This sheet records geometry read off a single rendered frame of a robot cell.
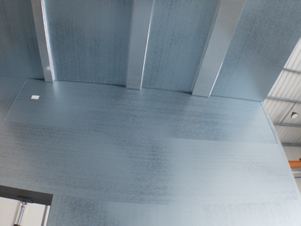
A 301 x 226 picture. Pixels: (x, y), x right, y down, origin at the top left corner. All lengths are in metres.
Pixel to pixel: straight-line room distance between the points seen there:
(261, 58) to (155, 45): 0.85
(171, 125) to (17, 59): 1.34
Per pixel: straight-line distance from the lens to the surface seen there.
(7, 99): 1.94
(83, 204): 1.30
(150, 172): 1.39
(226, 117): 1.86
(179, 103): 1.81
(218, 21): 1.59
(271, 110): 10.51
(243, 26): 1.69
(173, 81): 1.84
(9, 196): 1.50
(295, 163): 11.84
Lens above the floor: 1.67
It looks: 43 degrees up
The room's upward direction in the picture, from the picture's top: straight up
